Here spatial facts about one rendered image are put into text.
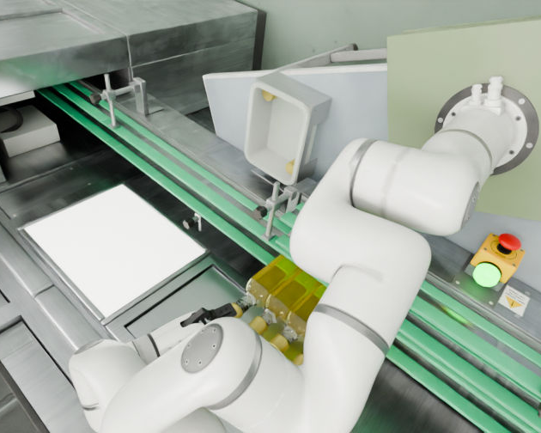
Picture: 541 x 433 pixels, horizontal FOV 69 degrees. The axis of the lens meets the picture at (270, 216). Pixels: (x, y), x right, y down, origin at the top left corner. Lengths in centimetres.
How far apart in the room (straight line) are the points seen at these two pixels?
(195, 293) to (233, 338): 67
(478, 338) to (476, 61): 47
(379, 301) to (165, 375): 22
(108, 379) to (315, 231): 35
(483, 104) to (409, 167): 26
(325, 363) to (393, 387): 66
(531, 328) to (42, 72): 139
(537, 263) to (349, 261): 56
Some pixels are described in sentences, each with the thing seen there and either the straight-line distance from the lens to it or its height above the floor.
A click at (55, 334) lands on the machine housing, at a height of 140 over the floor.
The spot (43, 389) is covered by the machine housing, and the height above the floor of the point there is 148.
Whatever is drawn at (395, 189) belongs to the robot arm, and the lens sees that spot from 48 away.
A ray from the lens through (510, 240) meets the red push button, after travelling 85.
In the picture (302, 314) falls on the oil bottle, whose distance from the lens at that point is 85.
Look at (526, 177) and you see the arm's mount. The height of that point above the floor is 82.
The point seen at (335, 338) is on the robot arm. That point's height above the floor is 130.
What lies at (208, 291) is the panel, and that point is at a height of 108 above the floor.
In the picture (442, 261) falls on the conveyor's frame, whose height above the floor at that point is 83.
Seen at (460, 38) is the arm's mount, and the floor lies 81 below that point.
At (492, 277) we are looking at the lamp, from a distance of 84.
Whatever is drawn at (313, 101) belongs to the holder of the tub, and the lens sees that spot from 91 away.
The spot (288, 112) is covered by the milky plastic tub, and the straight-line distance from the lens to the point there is 101.
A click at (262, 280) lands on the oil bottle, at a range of 88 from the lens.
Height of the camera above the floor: 151
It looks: 38 degrees down
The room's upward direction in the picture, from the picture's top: 124 degrees counter-clockwise
